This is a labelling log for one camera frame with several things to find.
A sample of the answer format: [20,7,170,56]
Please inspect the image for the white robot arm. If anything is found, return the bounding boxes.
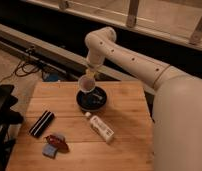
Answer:
[85,27,202,171]

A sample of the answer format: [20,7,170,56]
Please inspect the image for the dark ceramic bowl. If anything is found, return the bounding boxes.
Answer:
[76,87,107,111]

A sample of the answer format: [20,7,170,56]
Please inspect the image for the blue object behind table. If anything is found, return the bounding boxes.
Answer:
[42,73,60,82]

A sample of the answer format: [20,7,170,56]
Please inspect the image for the white tube bottle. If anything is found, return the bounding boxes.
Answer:
[85,112,114,143]

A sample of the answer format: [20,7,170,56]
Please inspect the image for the black striped rectangular block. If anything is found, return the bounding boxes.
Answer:
[29,111,55,138]

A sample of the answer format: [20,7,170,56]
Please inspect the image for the blue sponge block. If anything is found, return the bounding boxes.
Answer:
[42,144,58,158]

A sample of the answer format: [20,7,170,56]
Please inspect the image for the black stand at left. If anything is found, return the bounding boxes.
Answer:
[0,84,23,171]

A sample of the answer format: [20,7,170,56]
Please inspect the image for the black cables on floor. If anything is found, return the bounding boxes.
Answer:
[0,46,48,84]

